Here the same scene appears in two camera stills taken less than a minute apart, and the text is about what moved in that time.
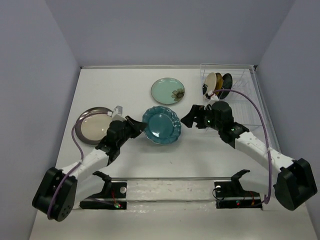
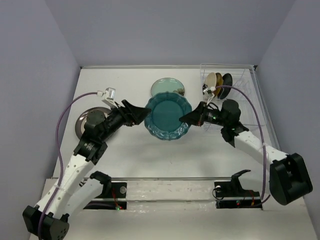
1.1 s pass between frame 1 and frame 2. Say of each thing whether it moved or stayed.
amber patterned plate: stayed
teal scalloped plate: moved
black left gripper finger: moved
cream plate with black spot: stayed
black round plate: stayed
